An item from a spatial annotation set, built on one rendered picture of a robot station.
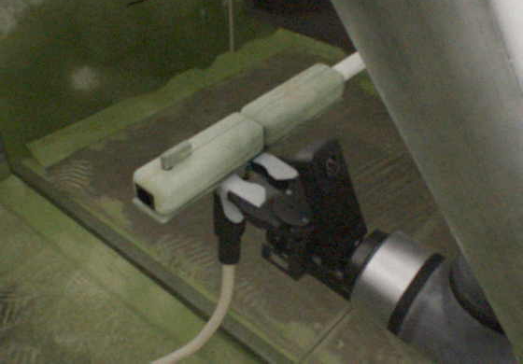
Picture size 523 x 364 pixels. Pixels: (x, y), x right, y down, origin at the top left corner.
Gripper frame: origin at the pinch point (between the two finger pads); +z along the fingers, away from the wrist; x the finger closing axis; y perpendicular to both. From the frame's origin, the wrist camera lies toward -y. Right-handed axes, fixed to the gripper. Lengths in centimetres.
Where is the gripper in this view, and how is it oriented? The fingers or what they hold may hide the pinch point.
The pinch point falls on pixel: (226, 159)
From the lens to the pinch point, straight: 64.3
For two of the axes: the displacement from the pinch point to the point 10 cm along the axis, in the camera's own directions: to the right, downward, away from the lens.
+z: -7.6, -4.7, 4.4
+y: -0.5, 7.2, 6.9
